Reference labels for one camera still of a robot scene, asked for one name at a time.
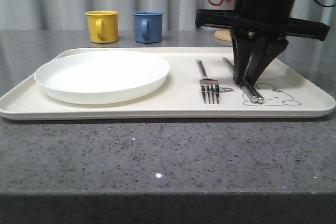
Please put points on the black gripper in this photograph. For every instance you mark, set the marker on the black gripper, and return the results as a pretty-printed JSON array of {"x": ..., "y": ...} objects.
[{"x": 252, "y": 58}]

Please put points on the silver metal fork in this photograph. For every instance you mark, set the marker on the silver metal fork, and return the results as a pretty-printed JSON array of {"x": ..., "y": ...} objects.
[{"x": 209, "y": 87}]

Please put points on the white round plate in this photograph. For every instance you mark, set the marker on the white round plate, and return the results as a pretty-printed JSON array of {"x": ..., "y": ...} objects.
[{"x": 102, "y": 77}]

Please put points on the wooden mug tree stand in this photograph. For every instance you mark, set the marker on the wooden mug tree stand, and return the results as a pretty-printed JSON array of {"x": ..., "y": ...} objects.
[{"x": 223, "y": 37}]

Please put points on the cream rabbit serving tray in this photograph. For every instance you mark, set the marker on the cream rabbit serving tray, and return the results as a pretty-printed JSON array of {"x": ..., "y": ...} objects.
[{"x": 286, "y": 94}]

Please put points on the blue mug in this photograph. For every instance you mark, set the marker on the blue mug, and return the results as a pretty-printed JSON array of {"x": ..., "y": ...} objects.
[{"x": 148, "y": 26}]

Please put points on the yellow mug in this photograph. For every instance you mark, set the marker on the yellow mug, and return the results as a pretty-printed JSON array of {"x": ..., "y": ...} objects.
[{"x": 103, "y": 26}]

